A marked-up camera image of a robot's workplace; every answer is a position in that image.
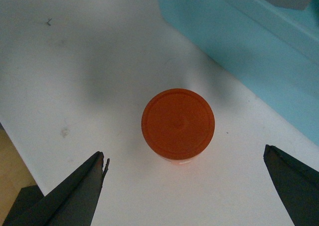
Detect light blue plastic box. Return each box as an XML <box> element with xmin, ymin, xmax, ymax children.
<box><xmin>158</xmin><ymin>0</ymin><xmax>319</xmax><ymax>144</ymax></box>

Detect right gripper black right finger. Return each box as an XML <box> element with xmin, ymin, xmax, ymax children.
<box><xmin>263</xmin><ymin>145</ymin><xmax>319</xmax><ymax>226</ymax></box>

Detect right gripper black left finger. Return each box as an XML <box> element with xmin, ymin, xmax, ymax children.
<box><xmin>3</xmin><ymin>151</ymin><xmax>110</xmax><ymax>226</ymax></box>

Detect orange cylinder part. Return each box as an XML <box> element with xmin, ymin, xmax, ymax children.
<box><xmin>141</xmin><ymin>88</ymin><xmax>215</xmax><ymax>164</ymax></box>

